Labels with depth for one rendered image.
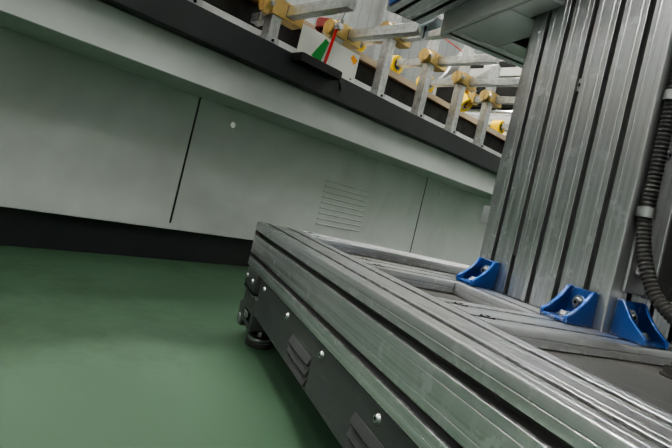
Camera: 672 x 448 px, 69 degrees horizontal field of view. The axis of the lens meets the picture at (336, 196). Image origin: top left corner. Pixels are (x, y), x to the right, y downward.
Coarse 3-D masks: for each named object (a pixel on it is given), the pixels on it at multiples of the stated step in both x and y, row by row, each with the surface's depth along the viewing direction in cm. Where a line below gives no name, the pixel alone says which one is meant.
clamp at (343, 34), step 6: (324, 24) 158; (330, 24) 156; (324, 30) 157; (330, 30) 156; (342, 30) 158; (348, 30) 160; (330, 36) 159; (336, 36) 157; (342, 36) 158; (348, 42) 161; (354, 42) 162; (360, 42) 164; (348, 48) 167; (354, 48) 165
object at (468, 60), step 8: (448, 56) 192; (456, 56) 189; (464, 56) 187; (472, 56) 184; (480, 56) 182; (488, 56) 180; (400, 64) 208; (408, 64) 206; (416, 64) 203; (440, 64) 195; (448, 64) 192; (456, 64) 190; (464, 64) 188; (472, 64) 186; (480, 64) 184; (488, 64) 182; (496, 64) 180
